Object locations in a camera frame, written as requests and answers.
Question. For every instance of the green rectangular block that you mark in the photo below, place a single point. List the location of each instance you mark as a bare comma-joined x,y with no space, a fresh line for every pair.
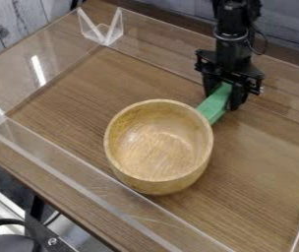
214,106

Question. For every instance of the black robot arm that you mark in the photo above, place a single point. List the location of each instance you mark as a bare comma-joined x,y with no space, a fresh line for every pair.
235,16

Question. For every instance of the clear acrylic corner bracket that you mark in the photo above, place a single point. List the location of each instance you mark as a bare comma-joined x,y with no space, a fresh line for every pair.
101,33

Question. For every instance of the grey metal bracket with screw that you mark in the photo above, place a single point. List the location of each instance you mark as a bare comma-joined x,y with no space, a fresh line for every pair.
47,240

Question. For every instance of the clear acrylic tray wall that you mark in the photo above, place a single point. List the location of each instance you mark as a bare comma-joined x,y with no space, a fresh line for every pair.
63,87

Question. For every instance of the brown wooden bowl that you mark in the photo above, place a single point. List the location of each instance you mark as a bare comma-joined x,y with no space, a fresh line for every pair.
158,144

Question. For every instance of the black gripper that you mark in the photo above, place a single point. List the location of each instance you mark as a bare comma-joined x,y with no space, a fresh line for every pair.
227,64

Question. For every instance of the black table leg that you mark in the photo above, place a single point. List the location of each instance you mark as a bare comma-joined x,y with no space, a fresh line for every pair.
37,208

